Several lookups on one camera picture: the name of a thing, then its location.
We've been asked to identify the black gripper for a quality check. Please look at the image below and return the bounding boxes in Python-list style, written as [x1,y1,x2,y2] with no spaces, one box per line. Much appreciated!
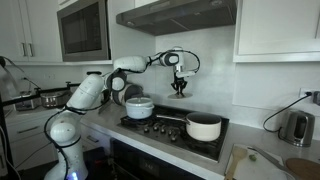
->
[170,75,189,97]

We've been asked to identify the cream lid metal handle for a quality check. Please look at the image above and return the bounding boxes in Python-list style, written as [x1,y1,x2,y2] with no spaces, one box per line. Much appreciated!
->
[167,91,194,100]

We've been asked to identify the white casserole lid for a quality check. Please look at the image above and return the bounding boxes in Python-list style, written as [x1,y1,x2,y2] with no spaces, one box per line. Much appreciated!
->
[125,96,155,110]

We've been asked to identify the white casserole pot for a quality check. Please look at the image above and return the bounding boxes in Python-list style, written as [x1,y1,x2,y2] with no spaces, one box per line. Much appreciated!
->
[125,105,155,121]

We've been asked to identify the black gas cooktop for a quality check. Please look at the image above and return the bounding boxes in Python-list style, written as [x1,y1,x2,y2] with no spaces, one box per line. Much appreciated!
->
[116,104,231,164]

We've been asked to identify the steel range hood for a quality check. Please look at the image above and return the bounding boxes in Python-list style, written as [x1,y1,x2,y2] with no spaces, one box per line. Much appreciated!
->
[115,0,238,37]

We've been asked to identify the dark green oil bottle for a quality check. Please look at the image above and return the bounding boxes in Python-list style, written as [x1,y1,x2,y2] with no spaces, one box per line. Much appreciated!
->
[101,89,111,105]

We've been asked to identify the black built-in oven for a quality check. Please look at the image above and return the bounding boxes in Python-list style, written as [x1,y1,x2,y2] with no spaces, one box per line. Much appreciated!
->
[109,137,205,180]

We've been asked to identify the wooden spatula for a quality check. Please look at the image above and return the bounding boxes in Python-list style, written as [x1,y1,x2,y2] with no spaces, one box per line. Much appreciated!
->
[225,145,250,180]

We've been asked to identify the steel built-in microwave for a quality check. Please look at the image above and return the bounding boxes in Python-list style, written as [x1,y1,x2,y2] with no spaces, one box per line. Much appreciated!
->
[56,0,112,63]

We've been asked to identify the white cutting board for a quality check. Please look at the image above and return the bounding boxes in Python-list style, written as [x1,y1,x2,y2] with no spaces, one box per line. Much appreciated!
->
[224,143,296,180]

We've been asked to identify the steel kitchen knife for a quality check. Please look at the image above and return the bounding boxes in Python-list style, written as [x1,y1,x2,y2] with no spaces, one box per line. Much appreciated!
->
[247,145,295,178]

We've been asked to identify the stainless electric kettle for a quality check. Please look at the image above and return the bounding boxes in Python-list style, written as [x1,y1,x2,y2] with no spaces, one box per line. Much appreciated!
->
[278,109,316,148]

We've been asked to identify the steel slow cooker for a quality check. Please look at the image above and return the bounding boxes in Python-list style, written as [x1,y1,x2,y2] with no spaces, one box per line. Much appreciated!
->
[39,90,70,110]

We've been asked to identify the round wooden board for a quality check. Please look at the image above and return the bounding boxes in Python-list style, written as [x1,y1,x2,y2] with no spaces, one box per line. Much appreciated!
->
[285,157,320,180]

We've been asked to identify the steel toaster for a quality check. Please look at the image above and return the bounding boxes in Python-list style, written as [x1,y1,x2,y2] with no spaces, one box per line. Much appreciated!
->
[13,96,42,112]

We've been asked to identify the white base drawers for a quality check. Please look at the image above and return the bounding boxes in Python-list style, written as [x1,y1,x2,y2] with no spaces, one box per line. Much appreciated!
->
[4,109,112,172]

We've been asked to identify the cream saucepan with long handle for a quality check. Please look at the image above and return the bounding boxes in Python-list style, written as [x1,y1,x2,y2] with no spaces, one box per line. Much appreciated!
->
[155,111,223,143]

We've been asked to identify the black kettle power cable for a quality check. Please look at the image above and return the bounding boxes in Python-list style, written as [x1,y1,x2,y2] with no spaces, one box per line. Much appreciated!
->
[262,92,313,134]

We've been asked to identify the white wall cabinet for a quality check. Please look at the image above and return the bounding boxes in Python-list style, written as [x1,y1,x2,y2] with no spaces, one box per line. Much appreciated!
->
[232,0,320,64]

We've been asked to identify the white wall outlet with plug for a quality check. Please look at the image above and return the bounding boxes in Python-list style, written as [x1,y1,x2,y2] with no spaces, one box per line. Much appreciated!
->
[298,87,320,106]

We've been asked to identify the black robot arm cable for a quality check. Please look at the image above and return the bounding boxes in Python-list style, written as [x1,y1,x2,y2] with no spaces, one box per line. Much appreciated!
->
[42,49,202,180]

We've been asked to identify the white cabinet with steel handles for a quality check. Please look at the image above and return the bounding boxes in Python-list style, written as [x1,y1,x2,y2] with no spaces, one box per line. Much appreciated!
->
[0,0,63,65]

